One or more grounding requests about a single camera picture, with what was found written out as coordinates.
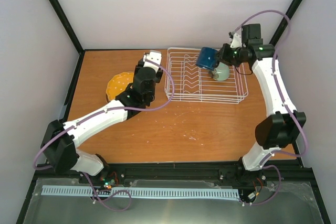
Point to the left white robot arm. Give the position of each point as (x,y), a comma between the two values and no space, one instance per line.
(61,140)

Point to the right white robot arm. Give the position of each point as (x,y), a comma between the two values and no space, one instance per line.
(283,122)

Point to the green floral small bowl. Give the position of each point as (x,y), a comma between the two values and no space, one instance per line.
(221,72)

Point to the light blue cable duct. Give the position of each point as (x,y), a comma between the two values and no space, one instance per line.
(143,193)

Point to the black frame post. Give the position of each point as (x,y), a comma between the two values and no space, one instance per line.
(66,24)
(282,31)

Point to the left black frame post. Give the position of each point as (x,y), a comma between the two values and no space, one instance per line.
(66,24)

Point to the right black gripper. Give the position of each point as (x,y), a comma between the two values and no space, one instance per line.
(222,56)

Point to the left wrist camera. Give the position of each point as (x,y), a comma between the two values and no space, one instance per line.
(152,60)

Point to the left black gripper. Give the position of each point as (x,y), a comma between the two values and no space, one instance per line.
(140,64)

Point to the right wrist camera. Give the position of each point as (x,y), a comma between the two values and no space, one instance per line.
(236,40)

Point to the right black frame post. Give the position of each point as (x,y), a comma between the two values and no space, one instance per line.
(282,31)

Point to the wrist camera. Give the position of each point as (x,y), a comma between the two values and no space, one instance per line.
(152,60)
(236,40)

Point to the white wire dish rack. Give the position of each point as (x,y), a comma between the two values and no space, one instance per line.
(194,84)

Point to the yellow polka dot plate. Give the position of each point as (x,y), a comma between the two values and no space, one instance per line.
(118,84)

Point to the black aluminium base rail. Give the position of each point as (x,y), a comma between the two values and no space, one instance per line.
(226,174)

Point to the dark blue mug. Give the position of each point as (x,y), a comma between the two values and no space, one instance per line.
(206,58)

